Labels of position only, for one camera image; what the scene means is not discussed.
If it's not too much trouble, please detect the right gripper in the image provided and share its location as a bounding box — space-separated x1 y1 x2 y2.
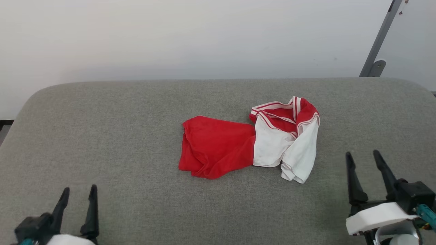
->
345 150 436 236

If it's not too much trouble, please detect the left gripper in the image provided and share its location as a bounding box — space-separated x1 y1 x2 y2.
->
14 184 100 245

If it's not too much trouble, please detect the red and white garment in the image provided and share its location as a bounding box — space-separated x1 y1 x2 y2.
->
178 96 321 184

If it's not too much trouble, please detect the teal connector on right gripper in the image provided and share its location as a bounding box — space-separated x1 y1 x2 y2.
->
416 204 436 229

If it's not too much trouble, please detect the grey fabric sofa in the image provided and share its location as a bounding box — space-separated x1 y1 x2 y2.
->
0 77 436 245

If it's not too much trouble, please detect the grey metal stand pole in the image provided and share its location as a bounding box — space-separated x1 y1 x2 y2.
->
359 0 406 78

